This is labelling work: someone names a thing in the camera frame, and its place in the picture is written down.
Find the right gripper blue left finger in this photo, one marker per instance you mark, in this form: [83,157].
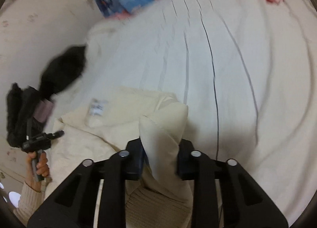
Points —
[135,160]

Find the beige knit sweater sleeve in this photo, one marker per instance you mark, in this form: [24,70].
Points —
[29,202]

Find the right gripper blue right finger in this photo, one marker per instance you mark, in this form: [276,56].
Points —
[185,164]

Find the black garment pile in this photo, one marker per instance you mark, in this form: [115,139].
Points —
[28,110]

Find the white bed sheet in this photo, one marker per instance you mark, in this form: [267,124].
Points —
[246,69]

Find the person's left hand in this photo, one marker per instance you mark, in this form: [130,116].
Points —
[42,169]

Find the white garment label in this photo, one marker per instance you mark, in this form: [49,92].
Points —
[97,107]

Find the cream padded jacket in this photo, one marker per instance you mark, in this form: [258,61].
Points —
[160,198]

